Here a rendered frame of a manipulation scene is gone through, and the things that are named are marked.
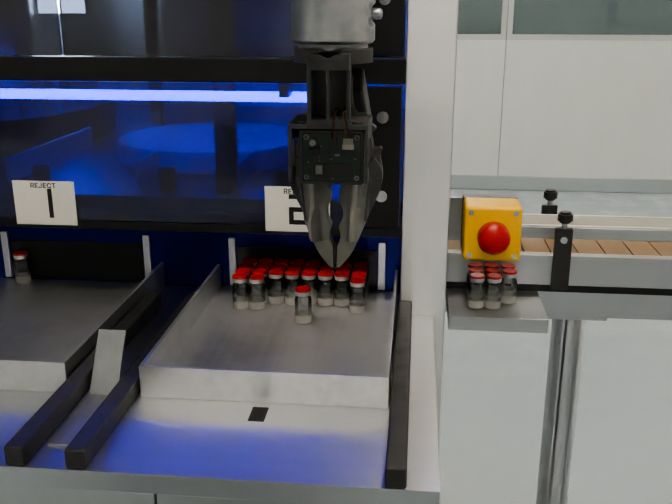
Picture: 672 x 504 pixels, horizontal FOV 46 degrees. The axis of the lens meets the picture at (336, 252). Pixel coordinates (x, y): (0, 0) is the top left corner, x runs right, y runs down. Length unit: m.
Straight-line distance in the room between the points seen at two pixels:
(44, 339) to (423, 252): 0.49
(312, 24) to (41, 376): 0.47
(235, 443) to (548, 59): 5.04
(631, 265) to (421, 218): 0.33
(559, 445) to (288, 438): 0.65
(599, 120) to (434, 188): 4.79
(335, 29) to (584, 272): 0.61
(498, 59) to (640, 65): 0.93
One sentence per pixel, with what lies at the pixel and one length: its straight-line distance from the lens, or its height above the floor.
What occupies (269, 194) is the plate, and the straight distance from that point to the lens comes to 1.04.
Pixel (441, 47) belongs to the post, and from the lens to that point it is 0.99.
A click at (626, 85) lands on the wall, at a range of 5.79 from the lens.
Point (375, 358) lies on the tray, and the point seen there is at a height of 0.88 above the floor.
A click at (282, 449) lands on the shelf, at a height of 0.88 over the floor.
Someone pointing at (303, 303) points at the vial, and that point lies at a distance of 1.02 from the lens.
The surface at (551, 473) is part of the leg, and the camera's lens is 1.37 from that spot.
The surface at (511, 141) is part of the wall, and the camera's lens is 5.71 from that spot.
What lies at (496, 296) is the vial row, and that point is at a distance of 1.09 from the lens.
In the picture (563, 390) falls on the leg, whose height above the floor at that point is 0.71.
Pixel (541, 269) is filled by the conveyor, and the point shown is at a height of 0.91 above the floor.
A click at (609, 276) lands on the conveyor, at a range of 1.19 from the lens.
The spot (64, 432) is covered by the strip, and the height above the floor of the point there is 0.88.
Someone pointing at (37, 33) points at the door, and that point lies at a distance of 1.11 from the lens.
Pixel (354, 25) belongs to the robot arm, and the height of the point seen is 1.26.
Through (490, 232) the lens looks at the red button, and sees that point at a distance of 1.00.
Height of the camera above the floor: 1.28
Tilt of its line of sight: 18 degrees down
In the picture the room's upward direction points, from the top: straight up
